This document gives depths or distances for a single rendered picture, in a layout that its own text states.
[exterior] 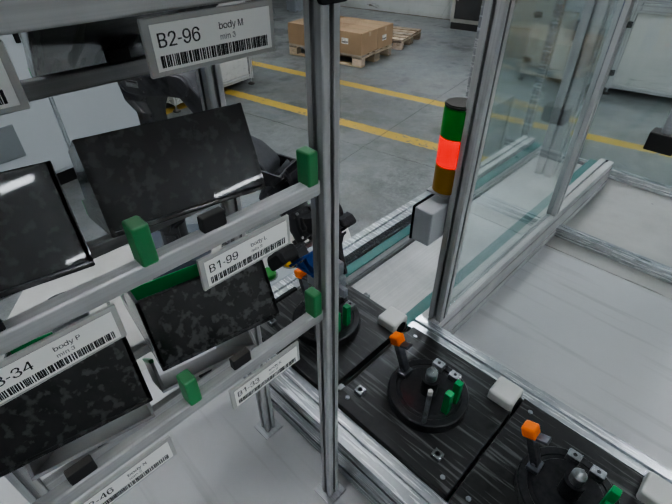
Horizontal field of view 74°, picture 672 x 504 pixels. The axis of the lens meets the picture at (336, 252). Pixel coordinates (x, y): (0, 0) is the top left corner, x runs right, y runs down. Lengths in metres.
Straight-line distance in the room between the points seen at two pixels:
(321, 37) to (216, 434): 0.77
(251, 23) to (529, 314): 1.03
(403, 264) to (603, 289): 0.53
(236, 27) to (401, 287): 0.89
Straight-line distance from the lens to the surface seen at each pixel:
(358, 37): 6.17
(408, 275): 1.16
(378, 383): 0.86
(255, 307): 0.49
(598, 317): 1.29
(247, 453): 0.92
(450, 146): 0.77
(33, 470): 0.62
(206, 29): 0.30
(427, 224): 0.81
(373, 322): 0.95
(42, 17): 0.27
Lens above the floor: 1.66
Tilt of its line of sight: 38 degrees down
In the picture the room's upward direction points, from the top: straight up
